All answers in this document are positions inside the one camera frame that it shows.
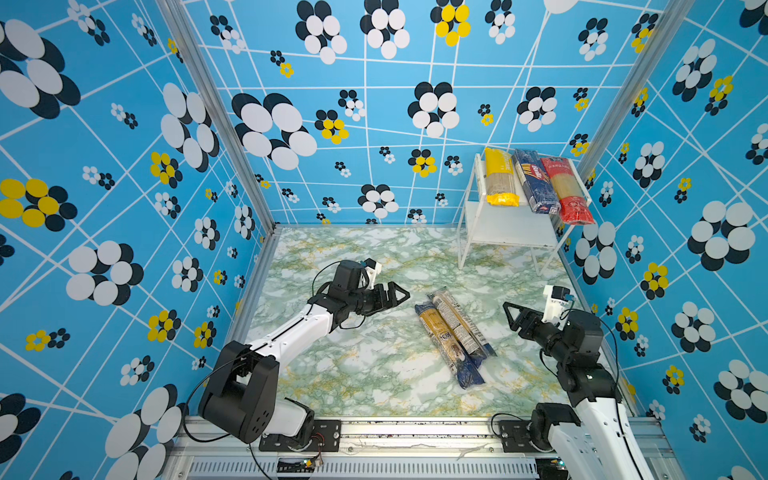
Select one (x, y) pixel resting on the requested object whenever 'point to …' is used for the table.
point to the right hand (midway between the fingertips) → (515, 307)
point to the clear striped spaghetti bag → (469, 335)
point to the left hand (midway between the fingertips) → (401, 298)
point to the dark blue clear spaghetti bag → (456, 354)
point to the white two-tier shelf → (510, 226)
